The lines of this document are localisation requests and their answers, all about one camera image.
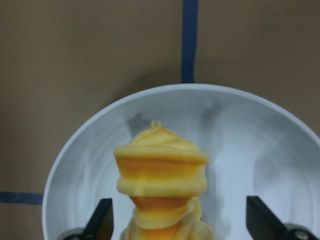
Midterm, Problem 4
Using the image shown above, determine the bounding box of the blue plate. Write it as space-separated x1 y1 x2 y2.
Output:
42 83 320 240

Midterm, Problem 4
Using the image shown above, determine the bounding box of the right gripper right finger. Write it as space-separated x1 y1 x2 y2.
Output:
245 196 318 240

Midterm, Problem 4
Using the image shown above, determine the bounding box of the striped bread loaf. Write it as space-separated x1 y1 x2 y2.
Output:
113 121 216 240

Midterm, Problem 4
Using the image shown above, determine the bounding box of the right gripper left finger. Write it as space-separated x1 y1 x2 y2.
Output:
62 198 113 240

